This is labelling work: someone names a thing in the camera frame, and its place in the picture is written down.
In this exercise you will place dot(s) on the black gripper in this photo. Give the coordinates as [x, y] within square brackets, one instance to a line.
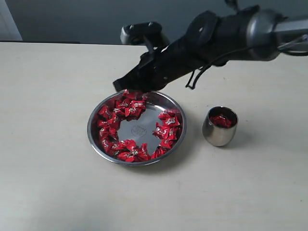
[155, 70]

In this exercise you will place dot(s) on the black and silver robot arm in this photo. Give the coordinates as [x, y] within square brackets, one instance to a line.
[251, 34]

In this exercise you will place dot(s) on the round steel plate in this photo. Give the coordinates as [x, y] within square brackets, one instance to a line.
[138, 121]

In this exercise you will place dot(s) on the steel cup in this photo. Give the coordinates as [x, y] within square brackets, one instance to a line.
[216, 135]

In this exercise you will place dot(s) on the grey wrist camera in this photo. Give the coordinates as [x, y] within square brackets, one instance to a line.
[148, 33]

